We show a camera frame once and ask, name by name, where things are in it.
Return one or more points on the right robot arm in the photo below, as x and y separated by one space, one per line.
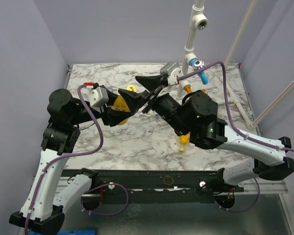
198 117

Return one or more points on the orange plastic faucet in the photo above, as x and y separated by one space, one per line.
188 90

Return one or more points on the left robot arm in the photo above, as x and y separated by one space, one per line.
44 210

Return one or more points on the yellow bottle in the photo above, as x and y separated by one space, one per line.
183 142
121 105

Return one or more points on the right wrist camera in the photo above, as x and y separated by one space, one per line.
170 72

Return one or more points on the blue tray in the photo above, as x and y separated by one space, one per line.
78 232

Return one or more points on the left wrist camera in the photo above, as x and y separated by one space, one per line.
98 96

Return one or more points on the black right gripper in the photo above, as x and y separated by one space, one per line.
151 98

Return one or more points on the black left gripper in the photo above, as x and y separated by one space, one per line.
108 114

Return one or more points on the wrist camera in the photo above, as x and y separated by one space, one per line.
98 96
170 72

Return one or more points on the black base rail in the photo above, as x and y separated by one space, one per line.
159 187

